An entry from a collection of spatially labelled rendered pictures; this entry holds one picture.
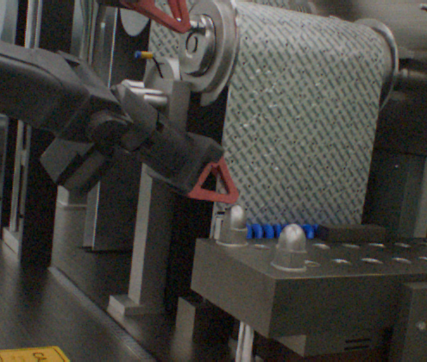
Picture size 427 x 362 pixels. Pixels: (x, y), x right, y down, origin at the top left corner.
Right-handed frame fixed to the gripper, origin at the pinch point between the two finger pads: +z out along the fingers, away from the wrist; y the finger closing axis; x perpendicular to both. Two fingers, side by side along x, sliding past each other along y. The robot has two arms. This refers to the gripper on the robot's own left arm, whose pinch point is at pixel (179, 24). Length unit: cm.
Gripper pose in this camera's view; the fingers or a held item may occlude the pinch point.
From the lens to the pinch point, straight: 87.7
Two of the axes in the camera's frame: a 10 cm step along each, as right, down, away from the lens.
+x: 6.7, -7.2, 1.6
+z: 5.5, 6.4, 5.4
